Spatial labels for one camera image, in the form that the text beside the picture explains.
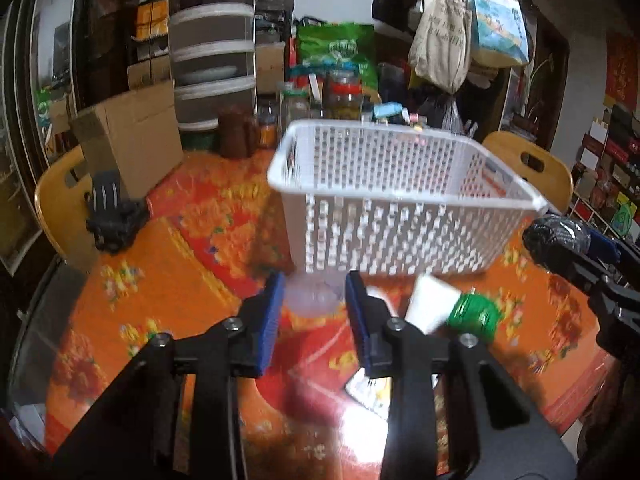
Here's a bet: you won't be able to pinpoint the yellow cardboard box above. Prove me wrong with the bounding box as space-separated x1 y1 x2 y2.
134 0 171 43

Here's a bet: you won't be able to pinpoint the red floral tablecloth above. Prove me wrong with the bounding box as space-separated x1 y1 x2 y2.
44 147 626 478

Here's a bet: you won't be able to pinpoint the wooden chair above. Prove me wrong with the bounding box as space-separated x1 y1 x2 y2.
34 144 103 273
481 130 575 215

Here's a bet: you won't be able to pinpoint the potted plant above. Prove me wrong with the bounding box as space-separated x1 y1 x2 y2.
512 55 557 133

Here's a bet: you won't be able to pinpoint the brown ceramic jug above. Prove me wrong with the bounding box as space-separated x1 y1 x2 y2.
216 105 262 160

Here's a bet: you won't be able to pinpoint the black plastic bag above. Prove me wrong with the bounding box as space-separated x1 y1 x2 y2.
416 85 468 133

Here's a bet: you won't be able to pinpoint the glass jar red lid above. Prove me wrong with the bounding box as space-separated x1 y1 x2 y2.
322 69 365 122

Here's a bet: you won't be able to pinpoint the red wall poster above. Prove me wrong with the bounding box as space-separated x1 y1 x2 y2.
604 30 640 113

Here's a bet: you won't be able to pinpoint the teal packet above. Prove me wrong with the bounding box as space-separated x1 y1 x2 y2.
371 102 405 122

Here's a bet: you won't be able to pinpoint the black sock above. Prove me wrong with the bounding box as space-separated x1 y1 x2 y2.
522 214 592 267

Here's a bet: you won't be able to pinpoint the glass jar green lid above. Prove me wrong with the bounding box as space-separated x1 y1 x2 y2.
279 87 312 136

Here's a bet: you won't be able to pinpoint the brown cardboard box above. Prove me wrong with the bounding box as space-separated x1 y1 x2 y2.
69 79 186 201

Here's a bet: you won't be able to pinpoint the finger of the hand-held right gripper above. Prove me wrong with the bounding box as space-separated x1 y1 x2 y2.
584 227 640 267
537 254 623 295

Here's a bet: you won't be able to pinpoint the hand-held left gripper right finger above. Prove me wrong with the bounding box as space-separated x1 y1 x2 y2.
345 270 578 480

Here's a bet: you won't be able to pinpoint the green sock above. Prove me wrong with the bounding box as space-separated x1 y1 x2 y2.
446 287 502 346

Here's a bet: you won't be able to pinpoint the blue printed paper bag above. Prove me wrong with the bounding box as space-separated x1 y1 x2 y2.
469 0 532 68

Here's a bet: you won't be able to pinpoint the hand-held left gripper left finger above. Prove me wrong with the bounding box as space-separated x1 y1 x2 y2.
50 271 287 480

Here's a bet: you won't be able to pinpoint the black gloves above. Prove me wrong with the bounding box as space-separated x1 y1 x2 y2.
84 170 151 255

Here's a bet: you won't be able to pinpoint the glass jar orange contents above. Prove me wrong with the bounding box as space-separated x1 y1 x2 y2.
256 101 280 150

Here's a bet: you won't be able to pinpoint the shelf of small boxes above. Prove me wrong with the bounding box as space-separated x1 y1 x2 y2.
570 104 640 243

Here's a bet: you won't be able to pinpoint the person's right forearm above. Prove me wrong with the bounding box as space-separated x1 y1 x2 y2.
575 350 640 478

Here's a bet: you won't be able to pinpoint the beige canvas tote bag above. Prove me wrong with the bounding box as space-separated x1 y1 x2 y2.
407 0 473 95

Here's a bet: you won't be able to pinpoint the white plastic basket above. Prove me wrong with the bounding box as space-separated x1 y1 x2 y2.
266 119 549 277

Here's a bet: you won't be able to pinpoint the green shopping bag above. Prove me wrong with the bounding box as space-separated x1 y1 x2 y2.
295 20 380 92

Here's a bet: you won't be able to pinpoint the striped plastic drawer tower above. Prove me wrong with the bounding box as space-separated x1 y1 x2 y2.
167 0 257 132

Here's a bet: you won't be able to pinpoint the small printed packet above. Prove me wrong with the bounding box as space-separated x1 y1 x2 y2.
344 367 396 422

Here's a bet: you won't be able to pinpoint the clear plastic cup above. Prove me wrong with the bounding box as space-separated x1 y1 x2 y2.
282 272 351 318

